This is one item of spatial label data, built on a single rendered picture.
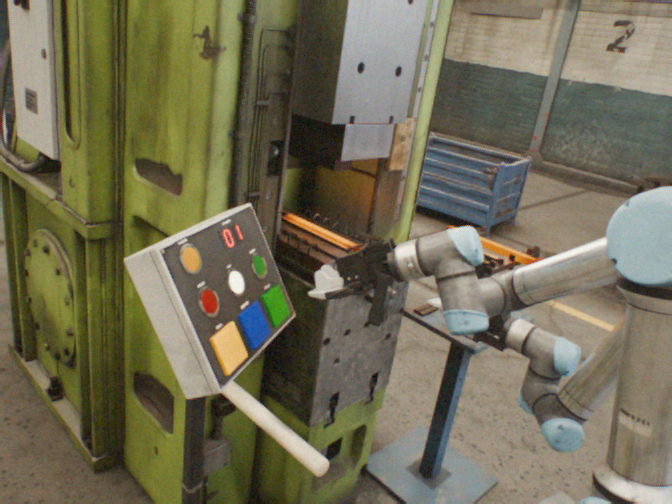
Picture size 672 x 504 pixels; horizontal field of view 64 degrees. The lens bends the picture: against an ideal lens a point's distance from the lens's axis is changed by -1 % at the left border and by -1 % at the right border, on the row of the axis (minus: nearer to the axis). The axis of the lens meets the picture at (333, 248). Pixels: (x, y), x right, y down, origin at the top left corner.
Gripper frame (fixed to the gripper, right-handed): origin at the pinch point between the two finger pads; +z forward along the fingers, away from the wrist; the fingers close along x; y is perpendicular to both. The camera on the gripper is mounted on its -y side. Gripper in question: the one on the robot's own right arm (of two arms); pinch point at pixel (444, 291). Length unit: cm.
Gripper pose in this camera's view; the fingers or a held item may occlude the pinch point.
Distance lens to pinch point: 144.1
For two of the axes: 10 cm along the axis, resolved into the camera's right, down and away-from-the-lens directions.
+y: -1.3, 9.2, 3.6
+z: -7.0, -3.4, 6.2
